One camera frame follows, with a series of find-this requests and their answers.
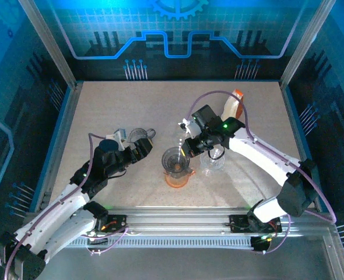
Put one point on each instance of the grey glass coffee server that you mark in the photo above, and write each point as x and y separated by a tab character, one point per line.
138	133

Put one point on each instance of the smoke grey coffee dripper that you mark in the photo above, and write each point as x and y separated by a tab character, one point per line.
172	163

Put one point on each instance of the clear glass coffee dripper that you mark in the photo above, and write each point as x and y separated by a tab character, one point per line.
211	167

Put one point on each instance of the white orange filter package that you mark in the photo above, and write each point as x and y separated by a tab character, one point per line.
231	105

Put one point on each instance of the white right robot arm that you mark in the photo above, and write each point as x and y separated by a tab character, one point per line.
262	157

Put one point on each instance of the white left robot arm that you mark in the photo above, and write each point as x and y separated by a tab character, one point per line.
49	221

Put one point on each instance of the small black circuit board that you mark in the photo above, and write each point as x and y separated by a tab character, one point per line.
261	245

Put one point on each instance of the aluminium table side rail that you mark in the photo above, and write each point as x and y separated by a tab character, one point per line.
61	140
291	116

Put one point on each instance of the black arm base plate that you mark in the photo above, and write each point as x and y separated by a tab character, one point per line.
237	224
116	223

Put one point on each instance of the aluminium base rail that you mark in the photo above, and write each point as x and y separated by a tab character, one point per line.
175	221

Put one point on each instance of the aluminium frame post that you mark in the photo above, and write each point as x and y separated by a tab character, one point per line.
306	43
49	43

